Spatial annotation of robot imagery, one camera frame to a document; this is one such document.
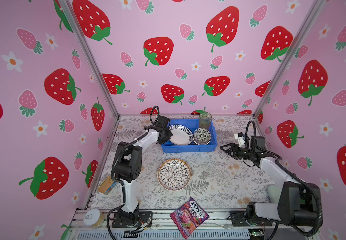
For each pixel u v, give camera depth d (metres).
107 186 0.81
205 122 1.04
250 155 0.68
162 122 0.80
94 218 0.70
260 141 0.68
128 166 0.52
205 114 1.01
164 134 0.77
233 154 0.76
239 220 0.73
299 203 0.41
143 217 0.76
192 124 1.11
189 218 0.73
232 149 0.76
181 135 1.09
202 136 0.98
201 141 0.96
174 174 0.88
